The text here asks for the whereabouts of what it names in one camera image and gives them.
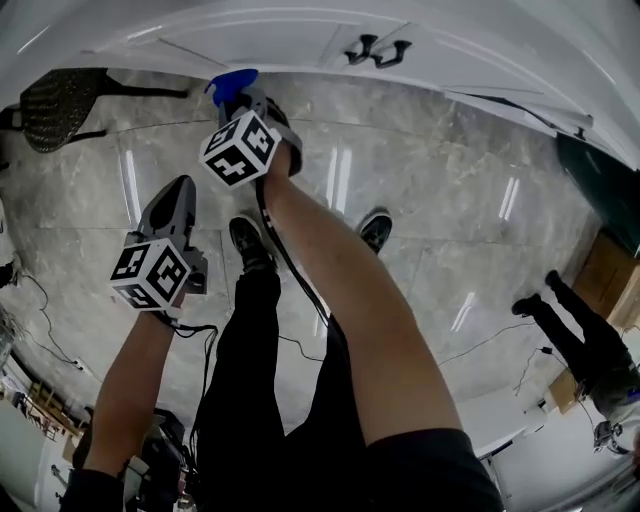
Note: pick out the person's right leg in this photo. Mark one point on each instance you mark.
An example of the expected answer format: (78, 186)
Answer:
(336, 400)

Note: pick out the white power strip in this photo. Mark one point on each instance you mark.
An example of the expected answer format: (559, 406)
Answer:
(78, 364)

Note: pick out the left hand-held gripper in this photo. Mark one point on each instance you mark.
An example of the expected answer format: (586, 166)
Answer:
(150, 275)

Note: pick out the person's leg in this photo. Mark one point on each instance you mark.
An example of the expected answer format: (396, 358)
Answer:
(336, 400)
(240, 400)

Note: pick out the person's black shoe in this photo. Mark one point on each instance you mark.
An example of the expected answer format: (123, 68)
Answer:
(250, 245)
(375, 230)

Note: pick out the white sink cabinet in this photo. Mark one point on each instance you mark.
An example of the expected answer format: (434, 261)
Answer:
(450, 30)

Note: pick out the person's left leg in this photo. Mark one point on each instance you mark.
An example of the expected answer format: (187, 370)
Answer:
(240, 400)

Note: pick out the person's left black shoe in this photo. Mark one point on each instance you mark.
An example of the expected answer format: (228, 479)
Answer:
(250, 245)

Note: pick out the person's left forearm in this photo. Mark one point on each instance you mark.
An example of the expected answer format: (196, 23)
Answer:
(120, 390)

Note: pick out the person's right black shoe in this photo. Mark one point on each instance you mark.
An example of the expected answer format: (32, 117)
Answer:
(375, 230)

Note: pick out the dark wicker chair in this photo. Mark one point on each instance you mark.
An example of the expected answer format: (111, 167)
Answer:
(55, 110)

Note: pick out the white cabinet door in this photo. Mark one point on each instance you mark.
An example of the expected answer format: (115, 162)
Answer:
(460, 65)
(260, 47)
(515, 107)

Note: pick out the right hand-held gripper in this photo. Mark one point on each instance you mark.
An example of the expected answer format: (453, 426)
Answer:
(240, 150)

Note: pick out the white table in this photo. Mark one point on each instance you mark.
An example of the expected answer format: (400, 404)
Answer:
(500, 442)

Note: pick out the blue cloth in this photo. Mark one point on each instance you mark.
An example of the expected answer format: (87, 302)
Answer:
(232, 85)

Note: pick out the person's black shirt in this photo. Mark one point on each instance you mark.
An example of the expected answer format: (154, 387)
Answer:
(430, 475)

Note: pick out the person's right forearm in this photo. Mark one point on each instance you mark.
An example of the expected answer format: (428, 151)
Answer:
(380, 325)

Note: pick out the dark green bin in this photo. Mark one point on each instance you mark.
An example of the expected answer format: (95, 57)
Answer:
(605, 185)

